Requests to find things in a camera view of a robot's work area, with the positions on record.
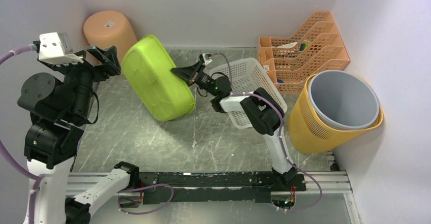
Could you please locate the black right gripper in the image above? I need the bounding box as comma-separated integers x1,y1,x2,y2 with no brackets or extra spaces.
170,61,218,97

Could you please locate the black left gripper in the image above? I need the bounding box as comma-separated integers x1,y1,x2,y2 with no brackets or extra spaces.
40,43,122,119

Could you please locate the orange plastic bucket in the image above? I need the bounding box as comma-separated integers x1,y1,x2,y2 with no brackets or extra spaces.
83,10,137,62

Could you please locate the green plastic tub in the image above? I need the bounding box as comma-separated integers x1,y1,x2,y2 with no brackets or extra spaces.
121,35,196,121

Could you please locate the white perforated plastic basket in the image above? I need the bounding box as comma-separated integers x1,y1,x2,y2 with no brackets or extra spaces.
209,58,288,129

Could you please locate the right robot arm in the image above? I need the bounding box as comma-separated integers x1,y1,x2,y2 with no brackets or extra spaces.
171,58,297,190

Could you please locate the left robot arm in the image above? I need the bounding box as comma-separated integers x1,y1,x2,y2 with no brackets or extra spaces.
18,42,141,223

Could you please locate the orange plastic file organizer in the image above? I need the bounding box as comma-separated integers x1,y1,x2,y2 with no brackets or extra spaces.
257,11,350,94

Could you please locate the white paper booklet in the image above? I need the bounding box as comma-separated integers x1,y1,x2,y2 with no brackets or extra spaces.
277,42,298,49

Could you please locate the coloured marker set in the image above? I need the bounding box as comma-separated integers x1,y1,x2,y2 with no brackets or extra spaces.
298,40,310,52

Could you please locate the yellow mesh waste basket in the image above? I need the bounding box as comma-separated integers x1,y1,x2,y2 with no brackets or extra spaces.
287,75,384,154

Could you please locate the grey plastic bin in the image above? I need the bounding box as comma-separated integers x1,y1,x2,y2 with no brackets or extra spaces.
305,70,380,131

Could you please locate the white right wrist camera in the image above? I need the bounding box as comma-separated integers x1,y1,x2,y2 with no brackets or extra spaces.
199,53,212,66

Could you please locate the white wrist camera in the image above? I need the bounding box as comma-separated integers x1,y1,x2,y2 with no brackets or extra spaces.
199,53,212,66
38,32,83,66

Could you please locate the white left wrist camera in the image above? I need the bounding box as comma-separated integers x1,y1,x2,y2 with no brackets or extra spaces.
38,32,83,66

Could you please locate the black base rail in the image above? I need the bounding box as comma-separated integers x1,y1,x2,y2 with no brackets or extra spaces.
140,171,306,204

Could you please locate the aluminium frame rail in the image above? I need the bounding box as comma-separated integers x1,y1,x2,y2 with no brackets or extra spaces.
66,171,352,196

